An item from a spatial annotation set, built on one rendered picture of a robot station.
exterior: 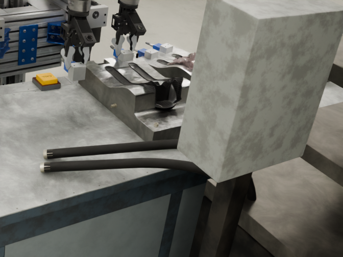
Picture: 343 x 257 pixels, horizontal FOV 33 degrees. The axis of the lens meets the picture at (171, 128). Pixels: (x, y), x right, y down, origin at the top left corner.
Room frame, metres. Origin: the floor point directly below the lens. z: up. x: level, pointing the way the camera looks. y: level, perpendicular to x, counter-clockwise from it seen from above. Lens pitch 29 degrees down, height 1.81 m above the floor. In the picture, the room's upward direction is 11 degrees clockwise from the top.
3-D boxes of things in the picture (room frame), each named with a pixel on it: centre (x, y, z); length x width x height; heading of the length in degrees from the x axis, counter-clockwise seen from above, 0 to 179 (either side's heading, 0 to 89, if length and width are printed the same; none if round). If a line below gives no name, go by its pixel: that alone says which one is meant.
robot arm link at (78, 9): (1.88, 0.38, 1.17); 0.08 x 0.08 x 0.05
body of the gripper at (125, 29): (2.17, 0.26, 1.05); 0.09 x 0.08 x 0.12; 42
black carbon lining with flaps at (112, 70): (1.96, 0.13, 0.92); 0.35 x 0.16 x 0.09; 42
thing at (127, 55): (2.18, 0.26, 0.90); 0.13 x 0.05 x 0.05; 42
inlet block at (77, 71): (1.90, 0.40, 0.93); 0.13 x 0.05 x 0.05; 42
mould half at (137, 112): (1.94, 0.13, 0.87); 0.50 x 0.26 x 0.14; 42
